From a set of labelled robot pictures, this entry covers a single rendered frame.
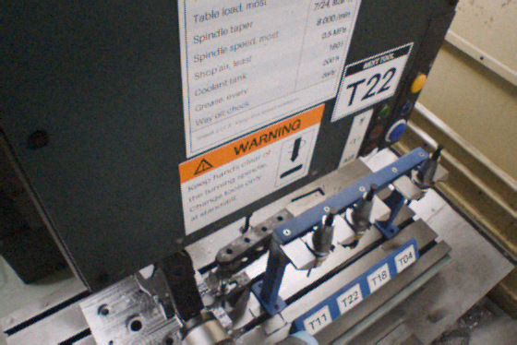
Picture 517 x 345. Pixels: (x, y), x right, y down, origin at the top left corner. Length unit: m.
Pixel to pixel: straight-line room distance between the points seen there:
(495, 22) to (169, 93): 1.08
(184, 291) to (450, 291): 1.00
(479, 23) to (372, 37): 0.91
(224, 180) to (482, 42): 1.02
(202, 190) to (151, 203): 0.05
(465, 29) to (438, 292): 0.82
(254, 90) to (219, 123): 0.04
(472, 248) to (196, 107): 1.32
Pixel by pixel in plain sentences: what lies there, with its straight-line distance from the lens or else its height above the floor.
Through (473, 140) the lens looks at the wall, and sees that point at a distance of 1.41.
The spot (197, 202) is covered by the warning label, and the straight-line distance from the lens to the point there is 0.39.
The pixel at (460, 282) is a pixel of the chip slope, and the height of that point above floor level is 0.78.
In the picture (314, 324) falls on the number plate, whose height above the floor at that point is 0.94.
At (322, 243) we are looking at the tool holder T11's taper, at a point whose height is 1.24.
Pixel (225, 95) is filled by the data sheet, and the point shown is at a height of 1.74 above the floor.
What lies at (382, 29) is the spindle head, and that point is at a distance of 0.41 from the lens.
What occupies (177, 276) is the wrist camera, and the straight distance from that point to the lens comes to 0.67.
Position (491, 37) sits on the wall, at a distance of 1.29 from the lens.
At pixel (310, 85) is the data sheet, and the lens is 0.38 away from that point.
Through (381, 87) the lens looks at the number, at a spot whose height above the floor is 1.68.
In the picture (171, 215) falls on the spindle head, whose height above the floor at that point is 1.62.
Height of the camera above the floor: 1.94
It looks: 50 degrees down
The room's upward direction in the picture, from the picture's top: 7 degrees clockwise
